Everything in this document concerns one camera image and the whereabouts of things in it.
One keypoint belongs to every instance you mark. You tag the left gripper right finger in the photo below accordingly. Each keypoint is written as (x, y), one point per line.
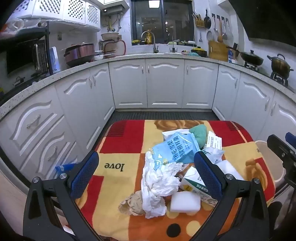
(251, 221)

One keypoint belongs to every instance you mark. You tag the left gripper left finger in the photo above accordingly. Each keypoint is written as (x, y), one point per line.
(40, 220)

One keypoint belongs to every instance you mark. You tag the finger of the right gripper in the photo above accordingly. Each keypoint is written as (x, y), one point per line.
(291, 139)
(284, 152)

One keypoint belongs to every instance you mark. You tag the white green milk carton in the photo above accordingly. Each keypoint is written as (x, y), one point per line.
(192, 182)

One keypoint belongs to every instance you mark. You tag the white blue medicine box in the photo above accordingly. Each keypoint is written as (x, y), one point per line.
(214, 141)

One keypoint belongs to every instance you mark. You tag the white foam sponge block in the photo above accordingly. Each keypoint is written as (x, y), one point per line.
(185, 202)

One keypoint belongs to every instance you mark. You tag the brown paper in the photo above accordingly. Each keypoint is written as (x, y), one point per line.
(132, 205)

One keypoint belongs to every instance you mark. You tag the white tissue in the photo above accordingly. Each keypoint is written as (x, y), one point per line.
(156, 184)

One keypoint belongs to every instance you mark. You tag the blue snack bag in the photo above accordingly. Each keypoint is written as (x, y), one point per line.
(179, 148)

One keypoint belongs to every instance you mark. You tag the beige trash bin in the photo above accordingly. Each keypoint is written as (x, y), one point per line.
(273, 162)

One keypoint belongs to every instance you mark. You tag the white lower kitchen cabinets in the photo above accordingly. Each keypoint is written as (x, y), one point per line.
(59, 119)

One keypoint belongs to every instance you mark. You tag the chrome kitchen faucet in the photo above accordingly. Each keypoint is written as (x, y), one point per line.
(150, 39)

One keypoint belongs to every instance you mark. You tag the dark kitchen window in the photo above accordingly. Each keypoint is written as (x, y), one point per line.
(168, 20)

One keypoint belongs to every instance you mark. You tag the brass stock pot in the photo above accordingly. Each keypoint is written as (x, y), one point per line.
(279, 66)

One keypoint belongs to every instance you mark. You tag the red yellow patterned tablecloth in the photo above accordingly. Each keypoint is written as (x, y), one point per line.
(121, 160)

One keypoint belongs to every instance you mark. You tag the black wok on stove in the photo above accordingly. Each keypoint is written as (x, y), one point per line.
(250, 59)

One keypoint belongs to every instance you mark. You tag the green knitted cloth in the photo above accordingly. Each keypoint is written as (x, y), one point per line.
(200, 133)

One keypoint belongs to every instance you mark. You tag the wooden cutting board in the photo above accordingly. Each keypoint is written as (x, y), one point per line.
(218, 51)

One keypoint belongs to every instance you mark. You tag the blue white carton box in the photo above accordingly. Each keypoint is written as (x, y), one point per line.
(54, 60)

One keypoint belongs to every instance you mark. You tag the black microwave oven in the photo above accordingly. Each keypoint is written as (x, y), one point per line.
(25, 58)

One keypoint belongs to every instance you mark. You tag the copper coloured pot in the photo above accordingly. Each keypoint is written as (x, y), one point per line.
(79, 54)

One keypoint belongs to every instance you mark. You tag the dish rack with bowl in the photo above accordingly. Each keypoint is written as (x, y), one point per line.
(112, 45)

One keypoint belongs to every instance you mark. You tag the white lattice upper cabinets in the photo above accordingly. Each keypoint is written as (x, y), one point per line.
(77, 12)

